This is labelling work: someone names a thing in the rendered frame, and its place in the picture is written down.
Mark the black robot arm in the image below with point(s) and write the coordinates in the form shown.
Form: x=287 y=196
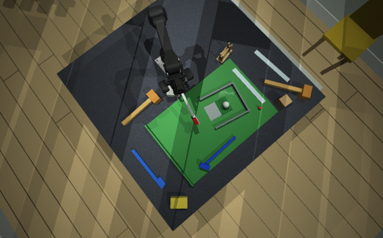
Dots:
x=157 y=17

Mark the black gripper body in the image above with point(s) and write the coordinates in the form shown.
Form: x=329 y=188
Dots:
x=164 y=86

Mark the yellow rectangular block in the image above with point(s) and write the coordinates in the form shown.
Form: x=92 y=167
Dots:
x=178 y=202

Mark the white flat bar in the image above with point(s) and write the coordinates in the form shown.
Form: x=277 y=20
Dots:
x=248 y=85
x=272 y=66

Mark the white golf ball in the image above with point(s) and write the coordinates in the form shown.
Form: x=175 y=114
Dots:
x=225 y=104

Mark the tan cube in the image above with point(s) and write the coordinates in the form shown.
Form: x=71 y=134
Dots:
x=283 y=101

